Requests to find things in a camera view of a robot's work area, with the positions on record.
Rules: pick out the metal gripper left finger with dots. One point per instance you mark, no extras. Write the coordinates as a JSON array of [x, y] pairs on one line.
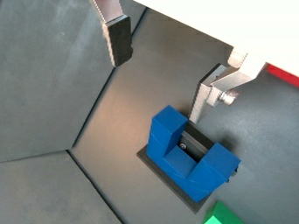
[[116, 28]]

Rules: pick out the red base block with slots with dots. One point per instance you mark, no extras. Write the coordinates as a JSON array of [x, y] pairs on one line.
[[283, 75]]

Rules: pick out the green stepped arch block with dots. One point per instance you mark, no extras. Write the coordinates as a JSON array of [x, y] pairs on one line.
[[220, 215]]

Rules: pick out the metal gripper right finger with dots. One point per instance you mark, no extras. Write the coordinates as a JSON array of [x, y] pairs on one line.
[[216, 85]]

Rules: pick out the blue U-shaped block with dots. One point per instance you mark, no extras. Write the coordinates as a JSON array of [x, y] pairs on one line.
[[197, 178]]

